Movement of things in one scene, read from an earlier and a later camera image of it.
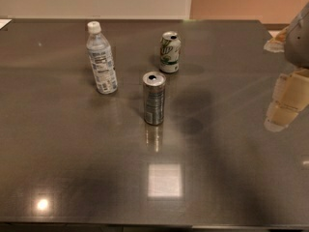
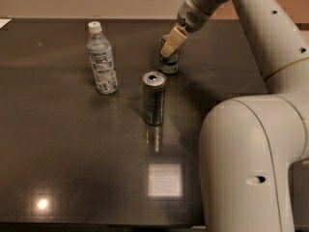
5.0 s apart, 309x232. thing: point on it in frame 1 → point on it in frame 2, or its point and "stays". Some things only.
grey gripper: x=298 y=47 → x=192 y=19
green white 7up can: x=170 y=48 stays
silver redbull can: x=154 y=93 stays
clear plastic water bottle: x=101 y=59 stays
